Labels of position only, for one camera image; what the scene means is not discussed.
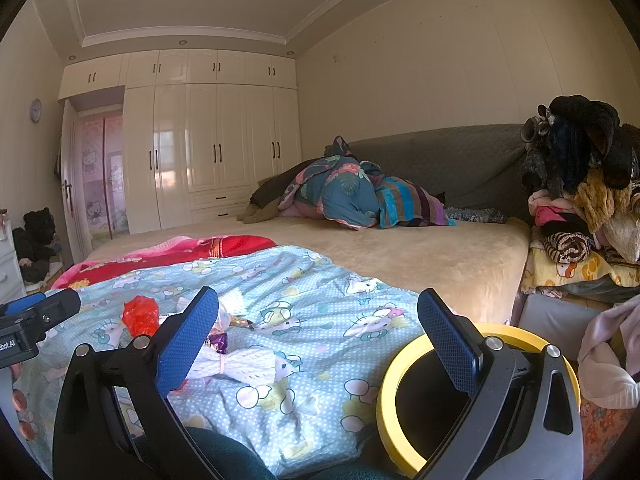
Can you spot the white drawer cabinet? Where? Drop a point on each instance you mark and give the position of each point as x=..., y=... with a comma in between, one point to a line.
x=11, y=281

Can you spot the pale pink cloth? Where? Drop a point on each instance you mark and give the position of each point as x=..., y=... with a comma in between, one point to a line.
x=608, y=359

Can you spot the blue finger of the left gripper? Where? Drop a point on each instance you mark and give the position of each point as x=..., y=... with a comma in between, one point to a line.
x=19, y=305

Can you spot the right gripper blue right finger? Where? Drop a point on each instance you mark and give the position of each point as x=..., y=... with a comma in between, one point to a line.
x=455, y=340

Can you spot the purple orange snack wrapper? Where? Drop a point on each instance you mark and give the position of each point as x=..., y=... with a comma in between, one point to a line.
x=217, y=338

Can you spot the white glossy wardrobe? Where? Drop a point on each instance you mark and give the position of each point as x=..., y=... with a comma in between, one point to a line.
x=201, y=128

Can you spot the person's left hand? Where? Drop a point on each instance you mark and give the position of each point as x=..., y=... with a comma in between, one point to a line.
x=19, y=402

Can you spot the pile of clothes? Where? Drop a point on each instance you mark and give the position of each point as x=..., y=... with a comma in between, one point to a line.
x=585, y=244

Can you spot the white open door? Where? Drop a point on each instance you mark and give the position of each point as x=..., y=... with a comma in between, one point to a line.
x=73, y=186

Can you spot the striped colourful blanket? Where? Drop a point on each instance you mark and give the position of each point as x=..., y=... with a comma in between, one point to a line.
x=403, y=203

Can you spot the black bag on floor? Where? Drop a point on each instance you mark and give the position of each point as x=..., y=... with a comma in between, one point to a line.
x=36, y=243

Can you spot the yellow rimmed black trash bin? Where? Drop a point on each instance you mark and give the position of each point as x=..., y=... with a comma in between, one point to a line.
x=522, y=424

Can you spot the red plastic wrapper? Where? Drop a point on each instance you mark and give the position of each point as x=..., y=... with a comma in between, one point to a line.
x=141, y=316

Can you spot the teal floral crumpled quilt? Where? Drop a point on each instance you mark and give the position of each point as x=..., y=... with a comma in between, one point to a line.
x=338, y=187

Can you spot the light blue Hello Kitty quilt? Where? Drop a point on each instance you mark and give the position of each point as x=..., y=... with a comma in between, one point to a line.
x=328, y=332

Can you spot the grey upholstered headboard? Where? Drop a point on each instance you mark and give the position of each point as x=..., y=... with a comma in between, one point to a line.
x=475, y=167

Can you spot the orange floral fabric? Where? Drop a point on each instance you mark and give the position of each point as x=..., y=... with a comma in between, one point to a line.
x=601, y=429

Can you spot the black plush toy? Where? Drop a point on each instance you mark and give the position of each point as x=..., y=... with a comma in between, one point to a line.
x=571, y=136

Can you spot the dark brown garment on bed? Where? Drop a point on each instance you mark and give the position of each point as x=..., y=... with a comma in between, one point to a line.
x=264, y=202

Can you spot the round wall clock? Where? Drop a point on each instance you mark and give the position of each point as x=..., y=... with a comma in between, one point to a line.
x=35, y=111

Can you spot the pink Hello Kitty sliding door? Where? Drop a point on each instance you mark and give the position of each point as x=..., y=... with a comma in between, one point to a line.
x=101, y=163

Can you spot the grey storage box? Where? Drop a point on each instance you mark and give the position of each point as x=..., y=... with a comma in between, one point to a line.
x=561, y=322

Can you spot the red pink blanket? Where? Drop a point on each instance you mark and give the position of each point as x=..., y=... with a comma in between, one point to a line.
x=179, y=249

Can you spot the beige bed mattress cover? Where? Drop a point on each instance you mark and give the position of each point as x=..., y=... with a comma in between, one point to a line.
x=475, y=267

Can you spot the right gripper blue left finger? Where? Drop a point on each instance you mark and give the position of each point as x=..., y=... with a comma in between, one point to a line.
x=179, y=339

